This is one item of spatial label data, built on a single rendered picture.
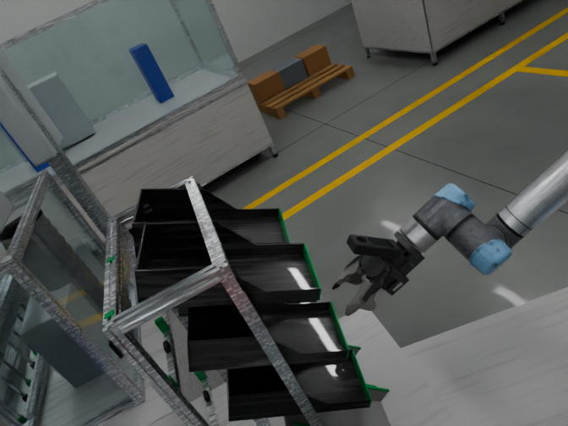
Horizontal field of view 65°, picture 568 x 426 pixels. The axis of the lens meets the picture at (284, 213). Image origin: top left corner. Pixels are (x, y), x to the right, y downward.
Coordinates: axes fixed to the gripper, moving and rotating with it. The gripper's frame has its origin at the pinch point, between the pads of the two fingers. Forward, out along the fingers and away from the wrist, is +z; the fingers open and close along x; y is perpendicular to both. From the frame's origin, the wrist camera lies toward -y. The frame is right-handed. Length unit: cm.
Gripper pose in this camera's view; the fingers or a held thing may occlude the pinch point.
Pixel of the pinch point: (340, 297)
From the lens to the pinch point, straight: 103.8
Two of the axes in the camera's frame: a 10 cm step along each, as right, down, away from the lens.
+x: -2.3, -5.0, 8.3
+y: 7.0, 5.1, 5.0
